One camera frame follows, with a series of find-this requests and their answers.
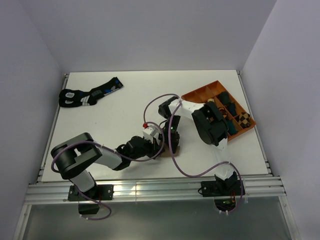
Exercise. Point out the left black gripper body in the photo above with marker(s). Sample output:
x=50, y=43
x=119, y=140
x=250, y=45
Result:
x=148, y=149

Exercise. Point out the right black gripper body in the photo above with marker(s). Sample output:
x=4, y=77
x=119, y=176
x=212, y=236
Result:
x=174, y=136

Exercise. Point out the brown sock red stripes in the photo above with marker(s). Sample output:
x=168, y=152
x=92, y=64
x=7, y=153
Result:
x=167, y=154

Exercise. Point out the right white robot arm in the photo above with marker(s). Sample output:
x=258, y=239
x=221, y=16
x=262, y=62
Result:
x=212, y=128

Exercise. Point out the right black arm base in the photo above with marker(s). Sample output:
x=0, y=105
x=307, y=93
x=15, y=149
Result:
x=227, y=193

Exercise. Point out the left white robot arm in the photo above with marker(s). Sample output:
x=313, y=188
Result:
x=72, y=158

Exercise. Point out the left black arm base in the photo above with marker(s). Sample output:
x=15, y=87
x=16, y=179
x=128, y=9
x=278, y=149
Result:
x=91, y=201

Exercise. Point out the red black rolled sock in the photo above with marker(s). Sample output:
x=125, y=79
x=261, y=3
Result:
x=223, y=112

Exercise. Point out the orange compartment tray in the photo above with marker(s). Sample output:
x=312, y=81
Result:
x=211, y=91

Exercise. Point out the dark green rolled sock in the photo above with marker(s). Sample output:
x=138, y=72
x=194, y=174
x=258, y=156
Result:
x=224, y=98

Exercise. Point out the dark teal rolled sock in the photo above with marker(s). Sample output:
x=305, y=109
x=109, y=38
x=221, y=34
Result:
x=232, y=109

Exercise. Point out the brown checkered rolled sock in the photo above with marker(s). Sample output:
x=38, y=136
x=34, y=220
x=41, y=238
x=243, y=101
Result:
x=244, y=120

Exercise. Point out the black blue patterned sock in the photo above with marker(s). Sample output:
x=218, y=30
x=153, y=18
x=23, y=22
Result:
x=69, y=98

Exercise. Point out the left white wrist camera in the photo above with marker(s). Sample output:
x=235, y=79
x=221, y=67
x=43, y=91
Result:
x=151, y=131

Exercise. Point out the aluminium table rail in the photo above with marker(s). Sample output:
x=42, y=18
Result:
x=166, y=189

